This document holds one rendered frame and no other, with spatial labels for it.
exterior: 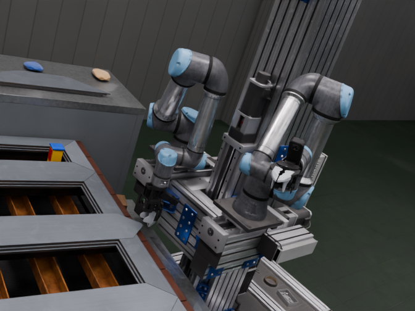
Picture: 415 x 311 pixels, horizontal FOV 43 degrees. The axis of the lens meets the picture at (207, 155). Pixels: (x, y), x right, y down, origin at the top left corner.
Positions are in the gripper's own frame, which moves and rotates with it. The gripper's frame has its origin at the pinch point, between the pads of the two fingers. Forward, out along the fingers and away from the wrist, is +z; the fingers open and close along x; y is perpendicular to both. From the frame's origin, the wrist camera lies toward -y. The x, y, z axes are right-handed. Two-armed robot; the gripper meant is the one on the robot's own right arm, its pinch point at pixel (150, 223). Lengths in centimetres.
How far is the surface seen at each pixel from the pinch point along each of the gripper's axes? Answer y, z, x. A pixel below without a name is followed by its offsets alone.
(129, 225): 9.9, 0.5, -0.2
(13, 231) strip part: 57, 1, 0
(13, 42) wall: -4, 14, -283
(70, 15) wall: -50, -16, -291
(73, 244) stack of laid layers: 36.9, 1.6, 9.1
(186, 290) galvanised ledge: -10.8, 17.0, 25.0
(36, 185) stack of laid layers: 40, 3, -35
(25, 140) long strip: 36, 1, -74
